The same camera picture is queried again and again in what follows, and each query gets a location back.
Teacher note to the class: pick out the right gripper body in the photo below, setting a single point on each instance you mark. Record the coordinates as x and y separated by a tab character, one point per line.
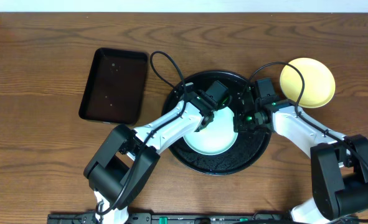
245	122

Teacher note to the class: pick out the light blue plate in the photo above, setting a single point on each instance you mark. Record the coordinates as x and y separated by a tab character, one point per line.
217	137

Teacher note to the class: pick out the yellow plate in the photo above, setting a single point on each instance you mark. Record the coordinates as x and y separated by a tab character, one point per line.
320	85

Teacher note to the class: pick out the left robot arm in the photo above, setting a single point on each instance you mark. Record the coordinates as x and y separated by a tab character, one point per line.
124	162

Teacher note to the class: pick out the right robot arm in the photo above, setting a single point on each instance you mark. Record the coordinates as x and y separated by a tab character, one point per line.
339	163

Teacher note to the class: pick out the round black tray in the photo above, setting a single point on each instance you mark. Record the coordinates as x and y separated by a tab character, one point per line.
246	149

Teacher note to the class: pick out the black rectangular tray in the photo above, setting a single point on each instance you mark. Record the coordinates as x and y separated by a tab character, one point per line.
115	86

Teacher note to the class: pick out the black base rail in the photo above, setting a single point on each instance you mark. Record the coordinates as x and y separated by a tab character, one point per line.
147	218

